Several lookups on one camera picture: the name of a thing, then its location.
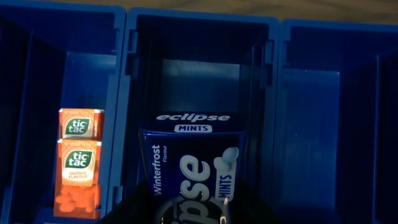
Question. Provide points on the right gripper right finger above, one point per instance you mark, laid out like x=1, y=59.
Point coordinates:
x=252, y=208

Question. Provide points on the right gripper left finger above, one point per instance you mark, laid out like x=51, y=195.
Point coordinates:
x=133, y=208

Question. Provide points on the orange candy box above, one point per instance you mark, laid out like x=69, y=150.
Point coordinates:
x=77, y=174
x=79, y=124

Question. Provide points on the blue candy pack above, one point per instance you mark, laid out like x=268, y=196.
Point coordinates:
x=192, y=155

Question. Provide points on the blue tray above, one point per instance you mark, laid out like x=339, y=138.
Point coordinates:
x=308, y=109

